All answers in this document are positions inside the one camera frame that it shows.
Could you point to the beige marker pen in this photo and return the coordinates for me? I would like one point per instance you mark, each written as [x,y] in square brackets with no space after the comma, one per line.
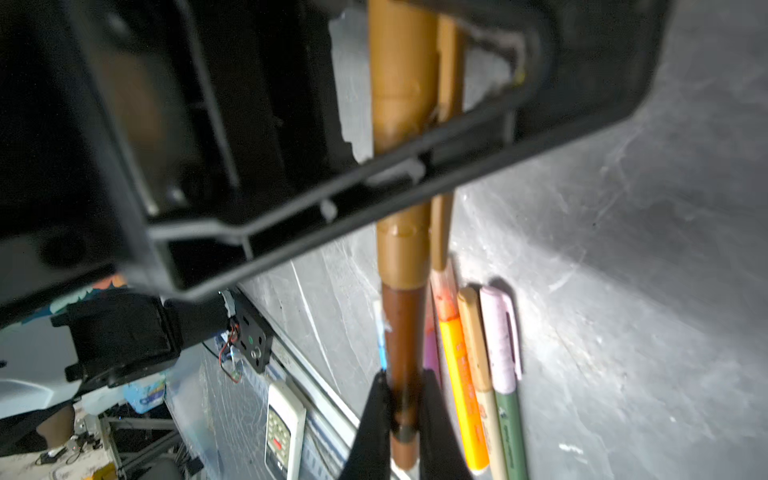
[469,309]

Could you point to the green pen pink cap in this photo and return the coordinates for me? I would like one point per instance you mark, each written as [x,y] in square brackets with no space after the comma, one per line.
[504,355]

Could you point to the white remote control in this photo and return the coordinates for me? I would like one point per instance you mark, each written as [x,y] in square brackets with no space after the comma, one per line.
[285,427]

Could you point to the purple marker pen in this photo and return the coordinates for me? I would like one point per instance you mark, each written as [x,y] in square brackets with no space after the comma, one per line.
[431,360]

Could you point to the blue marker pen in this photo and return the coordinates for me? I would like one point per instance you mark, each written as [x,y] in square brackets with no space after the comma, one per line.
[380,333]

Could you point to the brown pen tan cap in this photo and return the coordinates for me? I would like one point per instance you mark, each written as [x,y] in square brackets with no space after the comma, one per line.
[416,65]

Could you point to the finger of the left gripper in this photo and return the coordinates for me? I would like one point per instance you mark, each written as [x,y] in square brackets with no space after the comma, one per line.
[586,65]

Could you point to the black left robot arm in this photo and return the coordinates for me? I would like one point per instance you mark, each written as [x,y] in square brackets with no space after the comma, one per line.
[110,331]

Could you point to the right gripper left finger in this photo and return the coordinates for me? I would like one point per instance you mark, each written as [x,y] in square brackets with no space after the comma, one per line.
[370,454]

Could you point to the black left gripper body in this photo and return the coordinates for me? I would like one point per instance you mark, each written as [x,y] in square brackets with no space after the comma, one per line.
[185,145]

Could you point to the orange highlighter pen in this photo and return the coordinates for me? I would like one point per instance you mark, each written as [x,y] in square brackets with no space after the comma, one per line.
[445,298]

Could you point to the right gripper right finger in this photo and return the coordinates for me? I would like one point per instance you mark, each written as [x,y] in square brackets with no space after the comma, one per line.
[440,454]

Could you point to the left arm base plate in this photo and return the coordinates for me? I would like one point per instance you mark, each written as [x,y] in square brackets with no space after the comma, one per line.
[253,331]

